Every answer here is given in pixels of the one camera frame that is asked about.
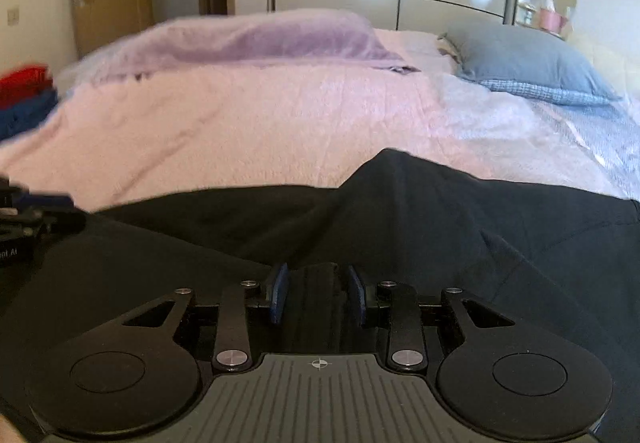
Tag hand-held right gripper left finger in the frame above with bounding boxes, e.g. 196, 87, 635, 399
121, 263, 291, 372

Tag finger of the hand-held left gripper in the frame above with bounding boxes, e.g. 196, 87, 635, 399
0, 209, 87, 238
0, 179, 75, 210

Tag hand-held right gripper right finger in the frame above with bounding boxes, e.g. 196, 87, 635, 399
345, 264, 516, 371

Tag black pants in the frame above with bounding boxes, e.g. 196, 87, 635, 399
0, 148, 640, 443

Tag blue cloth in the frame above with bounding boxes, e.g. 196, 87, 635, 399
0, 90, 60, 141

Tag red cloth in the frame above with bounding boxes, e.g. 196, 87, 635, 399
0, 66, 53, 106

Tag purple fuzzy blanket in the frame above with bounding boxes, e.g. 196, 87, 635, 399
55, 8, 418, 84

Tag grey pillow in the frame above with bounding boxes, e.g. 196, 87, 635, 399
442, 20, 623, 106

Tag pink box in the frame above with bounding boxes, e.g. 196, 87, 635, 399
539, 7, 567, 30

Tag white padded headboard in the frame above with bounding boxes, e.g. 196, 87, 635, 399
565, 30, 640, 104

